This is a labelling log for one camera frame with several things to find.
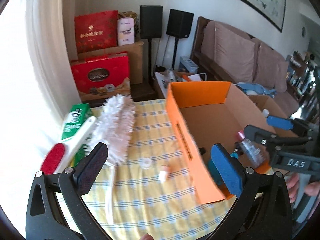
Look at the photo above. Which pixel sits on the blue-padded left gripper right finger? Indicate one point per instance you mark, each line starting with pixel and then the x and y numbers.
pixel 229 168

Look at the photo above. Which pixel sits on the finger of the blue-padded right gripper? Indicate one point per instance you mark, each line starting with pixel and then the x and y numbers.
pixel 297 126

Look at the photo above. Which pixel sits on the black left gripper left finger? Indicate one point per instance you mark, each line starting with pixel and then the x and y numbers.
pixel 87 170

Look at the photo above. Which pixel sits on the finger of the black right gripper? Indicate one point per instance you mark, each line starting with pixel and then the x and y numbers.
pixel 273 142

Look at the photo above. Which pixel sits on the white lint brush red pad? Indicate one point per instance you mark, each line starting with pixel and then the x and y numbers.
pixel 60 156

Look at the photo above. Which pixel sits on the white fluffy duster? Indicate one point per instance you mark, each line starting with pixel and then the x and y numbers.
pixel 114 128

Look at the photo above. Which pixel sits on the person's right hand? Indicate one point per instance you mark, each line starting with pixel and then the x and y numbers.
pixel 312 189

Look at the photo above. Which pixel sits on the person's left hand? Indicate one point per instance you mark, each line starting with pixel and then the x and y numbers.
pixel 147 237

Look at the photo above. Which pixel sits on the clear bottle pink cap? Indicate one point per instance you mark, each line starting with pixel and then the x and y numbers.
pixel 252 152

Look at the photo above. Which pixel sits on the green Darlie toothpaste box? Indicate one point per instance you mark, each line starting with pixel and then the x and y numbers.
pixel 75 118

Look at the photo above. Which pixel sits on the clear plastic cap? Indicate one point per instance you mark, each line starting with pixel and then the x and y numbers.
pixel 145 163

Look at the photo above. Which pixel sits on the orange cardboard box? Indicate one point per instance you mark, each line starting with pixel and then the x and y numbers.
pixel 204 113

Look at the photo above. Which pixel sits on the pink white stopper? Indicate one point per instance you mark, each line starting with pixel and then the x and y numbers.
pixel 164 173

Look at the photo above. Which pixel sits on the yellow plaid cloth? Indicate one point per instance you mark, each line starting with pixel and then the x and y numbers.
pixel 141 203

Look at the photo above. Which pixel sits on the brown cushioned sofa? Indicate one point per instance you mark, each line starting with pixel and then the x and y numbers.
pixel 226 53

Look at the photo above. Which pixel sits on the red Ferrero Collection box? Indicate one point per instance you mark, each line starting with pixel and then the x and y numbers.
pixel 102 77

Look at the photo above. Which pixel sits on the white sheer curtain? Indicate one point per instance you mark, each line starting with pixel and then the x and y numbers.
pixel 48 54

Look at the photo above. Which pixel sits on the open box of clutter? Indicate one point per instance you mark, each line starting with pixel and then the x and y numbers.
pixel 187 71

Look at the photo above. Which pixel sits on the black speaker right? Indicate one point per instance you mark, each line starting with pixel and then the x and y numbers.
pixel 179 26

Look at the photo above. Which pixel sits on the black speaker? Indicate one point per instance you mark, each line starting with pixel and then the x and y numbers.
pixel 151 17
pixel 179 26

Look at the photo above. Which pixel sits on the red tea gift bag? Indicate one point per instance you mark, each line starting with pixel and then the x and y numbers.
pixel 96 31

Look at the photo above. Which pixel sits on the white tissue pack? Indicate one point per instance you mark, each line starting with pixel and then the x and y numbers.
pixel 126 31

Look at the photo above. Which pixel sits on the black speaker left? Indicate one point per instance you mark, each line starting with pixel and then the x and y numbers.
pixel 151 17

